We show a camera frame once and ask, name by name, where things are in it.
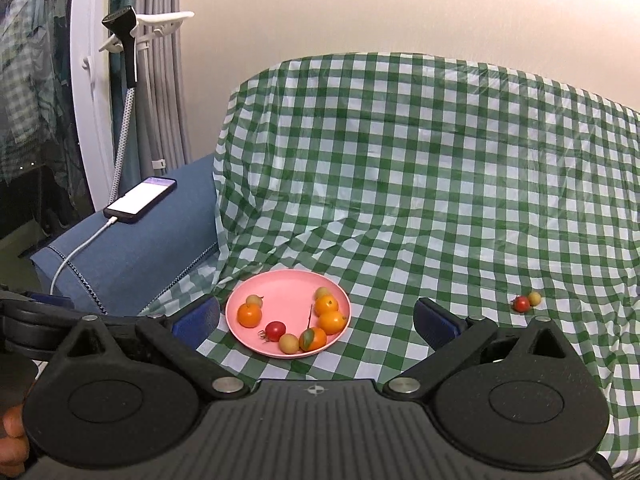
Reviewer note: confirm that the grey curtain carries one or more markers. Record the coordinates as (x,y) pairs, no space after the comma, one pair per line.
(167,90)

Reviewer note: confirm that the person's left hand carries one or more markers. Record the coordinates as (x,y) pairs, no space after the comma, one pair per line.
(12,440)

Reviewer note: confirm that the green checked tablecloth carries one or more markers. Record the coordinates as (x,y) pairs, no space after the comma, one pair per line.
(425,160)

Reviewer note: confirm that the black handheld steamer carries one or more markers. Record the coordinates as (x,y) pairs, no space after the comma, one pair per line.
(127,40)

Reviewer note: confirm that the pink plate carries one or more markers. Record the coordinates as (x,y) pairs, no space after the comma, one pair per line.
(290,292)

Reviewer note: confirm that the mandarin orange with leaf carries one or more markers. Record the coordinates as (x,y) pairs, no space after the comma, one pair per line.
(314,340)

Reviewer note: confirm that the hanging checked shirt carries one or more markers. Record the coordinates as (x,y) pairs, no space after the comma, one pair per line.
(25,70)

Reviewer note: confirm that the white wall hanger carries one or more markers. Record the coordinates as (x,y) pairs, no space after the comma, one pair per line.
(160,21)

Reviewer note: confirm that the blue sofa armrest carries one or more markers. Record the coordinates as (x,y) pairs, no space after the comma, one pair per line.
(140,240)

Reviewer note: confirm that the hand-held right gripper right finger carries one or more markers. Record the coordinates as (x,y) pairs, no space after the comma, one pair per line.
(432,323)

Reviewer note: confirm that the teal curtain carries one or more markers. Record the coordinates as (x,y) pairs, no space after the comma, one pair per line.
(131,160)

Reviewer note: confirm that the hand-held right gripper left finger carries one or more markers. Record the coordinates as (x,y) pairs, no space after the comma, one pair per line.
(200,318)

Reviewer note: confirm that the red cherry tomato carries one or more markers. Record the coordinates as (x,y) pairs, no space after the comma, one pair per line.
(521,304)
(275,330)

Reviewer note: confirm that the smartphone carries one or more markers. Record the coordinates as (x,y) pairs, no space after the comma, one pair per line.
(140,199)

